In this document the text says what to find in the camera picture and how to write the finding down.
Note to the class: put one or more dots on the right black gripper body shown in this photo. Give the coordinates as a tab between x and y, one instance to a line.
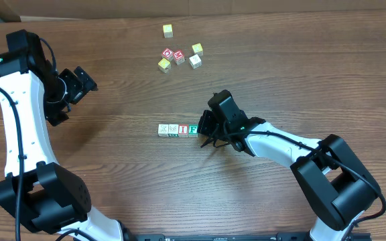
207	124

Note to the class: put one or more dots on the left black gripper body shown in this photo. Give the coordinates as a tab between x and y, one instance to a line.
80	85

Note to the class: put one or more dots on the green F block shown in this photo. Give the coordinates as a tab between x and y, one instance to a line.
193	131

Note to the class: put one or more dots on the red I block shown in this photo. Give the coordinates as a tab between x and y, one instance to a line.
183	130

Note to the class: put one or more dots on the white green picture block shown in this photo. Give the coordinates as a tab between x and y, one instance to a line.
173	130

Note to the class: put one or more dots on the white blue picture block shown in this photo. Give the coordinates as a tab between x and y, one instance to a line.
163	130

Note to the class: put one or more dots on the plain white wooden block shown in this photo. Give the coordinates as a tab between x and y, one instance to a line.
195	61

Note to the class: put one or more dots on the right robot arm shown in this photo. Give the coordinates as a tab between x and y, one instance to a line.
338	187

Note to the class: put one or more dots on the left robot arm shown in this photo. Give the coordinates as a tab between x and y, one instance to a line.
37	191

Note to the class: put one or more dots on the yellow block left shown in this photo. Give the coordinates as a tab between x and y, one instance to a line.
164	65

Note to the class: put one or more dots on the red M block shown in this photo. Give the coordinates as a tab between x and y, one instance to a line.
179	57

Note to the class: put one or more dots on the yellow block right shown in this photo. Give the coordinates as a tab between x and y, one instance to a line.
197	49

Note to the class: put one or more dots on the red O block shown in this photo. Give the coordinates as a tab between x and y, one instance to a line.
168	54

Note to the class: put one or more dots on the far yellow wooden block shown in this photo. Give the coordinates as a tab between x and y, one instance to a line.
168	31

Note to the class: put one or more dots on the cardboard wall panel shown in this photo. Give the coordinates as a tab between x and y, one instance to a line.
14	10

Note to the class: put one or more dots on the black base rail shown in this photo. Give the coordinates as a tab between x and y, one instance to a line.
284	236

